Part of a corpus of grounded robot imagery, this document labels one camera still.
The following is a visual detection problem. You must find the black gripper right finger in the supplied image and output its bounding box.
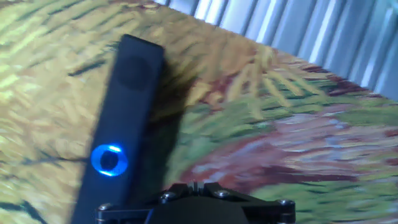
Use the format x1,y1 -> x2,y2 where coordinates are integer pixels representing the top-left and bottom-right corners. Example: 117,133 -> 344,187
196,182 -> 297,224

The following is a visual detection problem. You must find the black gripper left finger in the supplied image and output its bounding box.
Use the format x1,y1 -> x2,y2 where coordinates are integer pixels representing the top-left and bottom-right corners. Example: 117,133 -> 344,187
95,182 -> 197,224

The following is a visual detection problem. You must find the black volume knob blue ring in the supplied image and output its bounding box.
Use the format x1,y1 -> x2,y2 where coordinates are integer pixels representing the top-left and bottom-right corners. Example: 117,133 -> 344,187
90,142 -> 129,177

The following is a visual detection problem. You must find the black soundbar speaker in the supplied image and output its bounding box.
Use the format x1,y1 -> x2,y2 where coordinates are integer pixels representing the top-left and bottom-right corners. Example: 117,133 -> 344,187
70,33 -> 165,224

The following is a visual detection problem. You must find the Van Gogh painting print cloth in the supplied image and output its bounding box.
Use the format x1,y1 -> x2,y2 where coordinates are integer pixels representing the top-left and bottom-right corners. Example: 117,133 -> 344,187
0,0 -> 398,224

